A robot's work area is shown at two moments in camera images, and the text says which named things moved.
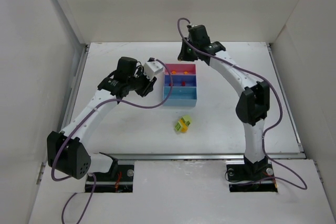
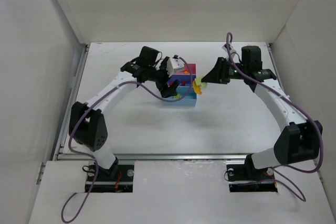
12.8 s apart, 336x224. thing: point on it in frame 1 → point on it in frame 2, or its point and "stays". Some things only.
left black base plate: (105, 183) stays
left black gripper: (146, 86) → (163, 77)
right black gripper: (185, 52) → (223, 70)
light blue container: (180, 96) stays
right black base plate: (235, 173) stays
